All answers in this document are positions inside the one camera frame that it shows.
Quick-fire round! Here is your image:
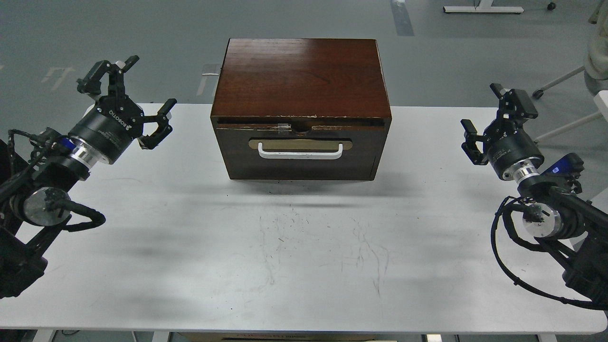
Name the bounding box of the white table foot background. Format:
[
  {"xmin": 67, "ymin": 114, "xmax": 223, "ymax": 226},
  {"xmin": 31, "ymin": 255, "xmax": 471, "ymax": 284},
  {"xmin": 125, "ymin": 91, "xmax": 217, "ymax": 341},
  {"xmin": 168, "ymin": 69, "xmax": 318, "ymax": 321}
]
[{"xmin": 442, "ymin": 0, "xmax": 524, "ymax": 14}]

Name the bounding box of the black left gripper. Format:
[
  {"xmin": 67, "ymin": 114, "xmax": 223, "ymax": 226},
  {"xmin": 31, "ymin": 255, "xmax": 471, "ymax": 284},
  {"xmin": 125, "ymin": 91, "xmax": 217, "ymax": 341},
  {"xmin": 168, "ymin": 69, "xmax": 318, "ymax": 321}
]
[{"xmin": 68, "ymin": 56, "xmax": 177, "ymax": 165}]

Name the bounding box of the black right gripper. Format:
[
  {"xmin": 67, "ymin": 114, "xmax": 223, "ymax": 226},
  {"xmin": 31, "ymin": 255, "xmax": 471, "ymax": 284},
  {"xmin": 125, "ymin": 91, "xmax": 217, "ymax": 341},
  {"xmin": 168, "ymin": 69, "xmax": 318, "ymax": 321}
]
[{"xmin": 460, "ymin": 84, "xmax": 544, "ymax": 181}]

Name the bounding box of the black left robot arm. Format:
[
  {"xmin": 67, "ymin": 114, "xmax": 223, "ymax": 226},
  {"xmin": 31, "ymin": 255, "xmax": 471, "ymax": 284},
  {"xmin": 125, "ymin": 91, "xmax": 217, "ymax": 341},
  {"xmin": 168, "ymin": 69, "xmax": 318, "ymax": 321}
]
[{"xmin": 0, "ymin": 56, "xmax": 177, "ymax": 298}]

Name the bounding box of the white chair with wheeled base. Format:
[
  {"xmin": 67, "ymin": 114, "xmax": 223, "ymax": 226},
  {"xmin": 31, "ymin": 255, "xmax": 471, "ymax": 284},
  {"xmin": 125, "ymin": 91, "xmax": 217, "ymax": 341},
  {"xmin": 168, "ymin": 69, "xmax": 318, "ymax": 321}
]
[{"xmin": 532, "ymin": 0, "xmax": 607, "ymax": 144}]

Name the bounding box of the dark wooden cabinet box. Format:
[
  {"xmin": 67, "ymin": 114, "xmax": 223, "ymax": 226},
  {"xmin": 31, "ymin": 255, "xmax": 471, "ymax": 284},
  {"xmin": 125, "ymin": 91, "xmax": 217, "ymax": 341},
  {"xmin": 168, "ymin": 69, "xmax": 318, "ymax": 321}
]
[{"xmin": 210, "ymin": 38, "xmax": 393, "ymax": 181}]

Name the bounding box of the wooden drawer with white handle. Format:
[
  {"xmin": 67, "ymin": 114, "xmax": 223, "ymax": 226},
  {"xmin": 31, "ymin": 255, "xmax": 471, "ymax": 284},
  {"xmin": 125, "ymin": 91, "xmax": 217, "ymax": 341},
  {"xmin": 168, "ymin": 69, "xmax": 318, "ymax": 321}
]
[{"xmin": 214, "ymin": 124, "xmax": 388, "ymax": 181}]

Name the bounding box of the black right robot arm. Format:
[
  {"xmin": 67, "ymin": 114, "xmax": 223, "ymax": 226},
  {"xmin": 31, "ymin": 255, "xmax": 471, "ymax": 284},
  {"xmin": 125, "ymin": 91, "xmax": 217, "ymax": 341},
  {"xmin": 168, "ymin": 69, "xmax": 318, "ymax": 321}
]
[{"xmin": 461, "ymin": 83, "xmax": 608, "ymax": 311}]

